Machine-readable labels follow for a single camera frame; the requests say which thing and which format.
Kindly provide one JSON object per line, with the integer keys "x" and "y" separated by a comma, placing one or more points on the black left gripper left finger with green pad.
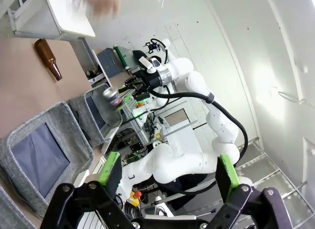
{"x": 73, "y": 204}

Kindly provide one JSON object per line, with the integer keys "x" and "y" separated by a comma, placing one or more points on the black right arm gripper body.
{"x": 152, "y": 80}

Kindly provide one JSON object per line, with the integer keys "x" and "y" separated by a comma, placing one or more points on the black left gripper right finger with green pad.
{"x": 246, "y": 206}

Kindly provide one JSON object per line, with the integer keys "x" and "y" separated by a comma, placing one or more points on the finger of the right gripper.
{"x": 134, "y": 82}
{"x": 141, "y": 94}

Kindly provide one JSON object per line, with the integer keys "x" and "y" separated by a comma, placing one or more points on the silver drink can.
{"x": 112, "y": 97}

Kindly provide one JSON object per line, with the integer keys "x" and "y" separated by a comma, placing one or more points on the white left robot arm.
{"x": 177, "y": 165}

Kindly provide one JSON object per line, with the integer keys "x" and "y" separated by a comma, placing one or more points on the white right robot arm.
{"x": 192, "y": 78}

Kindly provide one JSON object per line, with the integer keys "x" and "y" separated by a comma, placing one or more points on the large grey fabric basket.
{"x": 41, "y": 155}

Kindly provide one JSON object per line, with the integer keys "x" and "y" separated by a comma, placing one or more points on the person's hand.
{"x": 104, "y": 3}

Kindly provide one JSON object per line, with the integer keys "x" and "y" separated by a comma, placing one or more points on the green rod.
{"x": 121, "y": 56}

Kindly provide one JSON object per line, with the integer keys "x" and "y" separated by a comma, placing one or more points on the grey metal box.
{"x": 109, "y": 62}

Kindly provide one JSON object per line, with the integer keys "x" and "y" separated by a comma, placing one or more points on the black clamp with blue light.
{"x": 152, "y": 45}

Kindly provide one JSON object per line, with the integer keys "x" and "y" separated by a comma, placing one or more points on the yellow red emergency stop button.
{"x": 135, "y": 197}

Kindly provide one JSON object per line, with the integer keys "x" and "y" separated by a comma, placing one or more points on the brown glass bottle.
{"x": 48, "y": 57}

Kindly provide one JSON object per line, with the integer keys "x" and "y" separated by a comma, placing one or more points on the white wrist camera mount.
{"x": 147, "y": 64}

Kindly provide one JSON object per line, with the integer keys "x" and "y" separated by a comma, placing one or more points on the aluminium profile frame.
{"x": 147, "y": 130}

